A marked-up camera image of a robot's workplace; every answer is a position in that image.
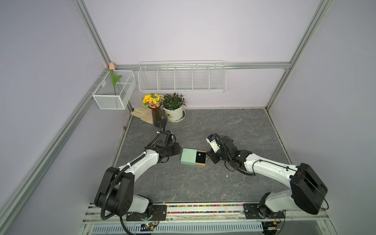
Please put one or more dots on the mint green jewelry box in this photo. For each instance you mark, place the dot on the mint green jewelry box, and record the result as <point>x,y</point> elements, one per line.
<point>191,157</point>

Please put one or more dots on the aluminium front rail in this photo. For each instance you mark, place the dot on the aluminium front rail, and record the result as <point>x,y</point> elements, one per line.
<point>226,212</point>

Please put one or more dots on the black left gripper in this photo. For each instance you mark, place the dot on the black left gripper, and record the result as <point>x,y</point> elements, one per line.
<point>177,150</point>

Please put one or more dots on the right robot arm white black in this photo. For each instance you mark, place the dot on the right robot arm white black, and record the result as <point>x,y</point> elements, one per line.
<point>306,191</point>

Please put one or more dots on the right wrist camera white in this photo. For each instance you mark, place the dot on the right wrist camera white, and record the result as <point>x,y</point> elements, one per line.
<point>212,142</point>

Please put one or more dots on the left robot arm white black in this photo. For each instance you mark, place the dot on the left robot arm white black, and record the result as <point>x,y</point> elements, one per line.
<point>115,195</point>

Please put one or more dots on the small white mesh basket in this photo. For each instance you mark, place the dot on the small white mesh basket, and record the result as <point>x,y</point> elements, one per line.
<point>104,92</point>

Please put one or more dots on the dark glass vase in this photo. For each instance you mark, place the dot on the dark glass vase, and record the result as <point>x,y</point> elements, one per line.
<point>158,116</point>

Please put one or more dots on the yellow flower bouquet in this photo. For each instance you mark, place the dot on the yellow flower bouquet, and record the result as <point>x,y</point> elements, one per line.
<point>153,100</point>

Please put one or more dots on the green potted plant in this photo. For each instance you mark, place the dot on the green potted plant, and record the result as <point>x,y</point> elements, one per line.
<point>173,101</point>

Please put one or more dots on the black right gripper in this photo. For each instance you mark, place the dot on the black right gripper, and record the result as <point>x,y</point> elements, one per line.
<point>211,154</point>

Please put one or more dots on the long white wire basket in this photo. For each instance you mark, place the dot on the long white wire basket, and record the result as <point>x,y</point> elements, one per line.
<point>182,76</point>

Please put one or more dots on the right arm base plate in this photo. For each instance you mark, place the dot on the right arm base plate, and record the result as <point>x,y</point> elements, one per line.
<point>255,211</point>

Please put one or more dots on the white vent grille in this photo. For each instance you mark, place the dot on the white vent grille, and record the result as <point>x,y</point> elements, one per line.
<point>197,228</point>

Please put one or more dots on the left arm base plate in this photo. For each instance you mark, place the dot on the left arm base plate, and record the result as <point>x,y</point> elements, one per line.
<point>156,213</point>

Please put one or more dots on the pink artificial tulip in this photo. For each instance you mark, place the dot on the pink artificial tulip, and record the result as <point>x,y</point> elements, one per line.
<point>114,78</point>

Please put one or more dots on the white plant pot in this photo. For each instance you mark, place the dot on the white plant pot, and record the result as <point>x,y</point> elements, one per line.
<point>176,115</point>

